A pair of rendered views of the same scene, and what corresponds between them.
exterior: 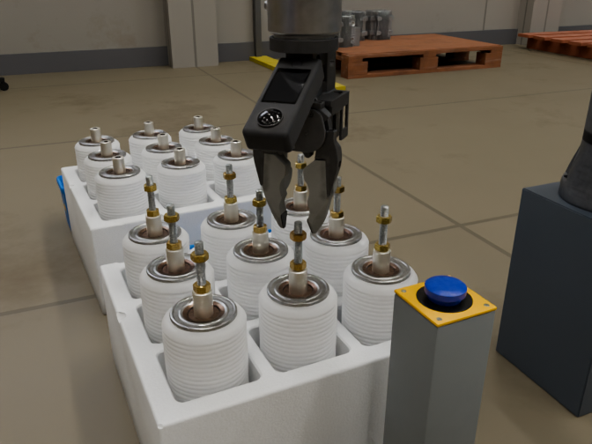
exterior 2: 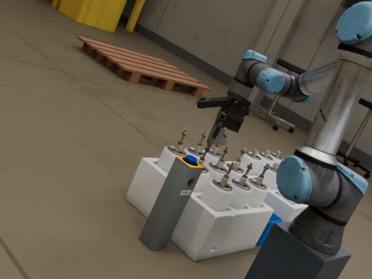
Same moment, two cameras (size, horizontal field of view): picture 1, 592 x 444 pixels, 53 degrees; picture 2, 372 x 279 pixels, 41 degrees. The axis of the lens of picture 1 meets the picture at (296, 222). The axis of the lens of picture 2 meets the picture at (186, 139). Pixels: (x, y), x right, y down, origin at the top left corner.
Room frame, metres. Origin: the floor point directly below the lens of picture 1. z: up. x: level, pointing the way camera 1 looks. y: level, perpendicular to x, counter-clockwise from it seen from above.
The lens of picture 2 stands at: (-0.25, -1.44, 0.78)
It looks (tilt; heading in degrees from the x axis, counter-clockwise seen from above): 15 degrees down; 62
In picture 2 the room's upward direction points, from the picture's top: 25 degrees clockwise
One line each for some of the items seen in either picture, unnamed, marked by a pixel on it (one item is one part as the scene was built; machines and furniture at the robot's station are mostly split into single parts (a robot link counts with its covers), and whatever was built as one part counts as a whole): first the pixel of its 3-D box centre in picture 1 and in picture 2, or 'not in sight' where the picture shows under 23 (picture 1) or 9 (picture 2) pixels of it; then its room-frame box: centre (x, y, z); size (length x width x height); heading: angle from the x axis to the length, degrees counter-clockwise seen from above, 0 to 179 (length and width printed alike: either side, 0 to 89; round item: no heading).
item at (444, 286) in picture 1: (444, 292); (190, 160); (0.49, -0.14, 0.32); 0.04 x 0.04 x 0.02
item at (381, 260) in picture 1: (381, 261); (223, 181); (0.67, -0.11, 0.26); 0.02 x 0.02 x 0.03
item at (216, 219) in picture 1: (231, 219); (234, 168); (0.83, 0.10, 0.25); 0.08 x 0.08 x 0.01
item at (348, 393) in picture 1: (263, 348); (200, 204); (0.72, 0.05, 0.09); 0.39 x 0.39 x 0.18; 26
